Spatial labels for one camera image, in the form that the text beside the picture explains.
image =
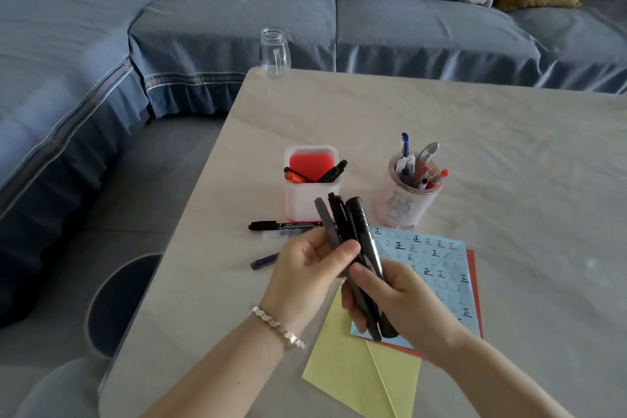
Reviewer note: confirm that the person's right hand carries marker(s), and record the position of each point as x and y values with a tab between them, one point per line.
416	315

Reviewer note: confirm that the person's left hand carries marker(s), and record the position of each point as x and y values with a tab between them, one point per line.
299	285

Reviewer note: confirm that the red paper sheet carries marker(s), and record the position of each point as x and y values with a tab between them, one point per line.
475	295

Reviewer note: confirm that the blue paper with writing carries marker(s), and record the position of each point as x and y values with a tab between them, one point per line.
441	256

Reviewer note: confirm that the black marker pen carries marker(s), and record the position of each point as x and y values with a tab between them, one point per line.
274	225

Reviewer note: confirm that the long grey pen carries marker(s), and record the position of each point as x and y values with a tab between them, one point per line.
325	221

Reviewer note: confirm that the black marker with barcode label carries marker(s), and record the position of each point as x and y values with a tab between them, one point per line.
337	217

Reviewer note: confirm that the thin black fineliner pen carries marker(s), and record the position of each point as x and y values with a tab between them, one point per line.
349	224

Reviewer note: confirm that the square white red pen holder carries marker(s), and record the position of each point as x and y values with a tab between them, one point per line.
303	202

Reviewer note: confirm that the thick black grey marker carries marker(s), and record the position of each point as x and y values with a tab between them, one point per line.
365	231

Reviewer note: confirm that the yellow paper sheet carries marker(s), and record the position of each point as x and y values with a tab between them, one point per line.
343	373

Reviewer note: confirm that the round pink pen holder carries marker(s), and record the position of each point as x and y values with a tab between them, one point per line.
406	207

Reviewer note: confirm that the black brush pen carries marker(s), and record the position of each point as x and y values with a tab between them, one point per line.
328	175

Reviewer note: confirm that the thin black pen with clip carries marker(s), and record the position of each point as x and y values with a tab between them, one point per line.
340	167

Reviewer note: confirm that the white pen with black label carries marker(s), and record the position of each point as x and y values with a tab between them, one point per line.
404	165

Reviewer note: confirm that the white pen with blue cap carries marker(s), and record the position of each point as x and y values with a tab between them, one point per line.
405	143

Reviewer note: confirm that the person's left forearm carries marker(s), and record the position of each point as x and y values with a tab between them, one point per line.
220	378

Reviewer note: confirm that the clear glass jar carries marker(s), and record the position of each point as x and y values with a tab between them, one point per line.
274	52

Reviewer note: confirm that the blue covered sofa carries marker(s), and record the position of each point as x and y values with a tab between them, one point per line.
196	30

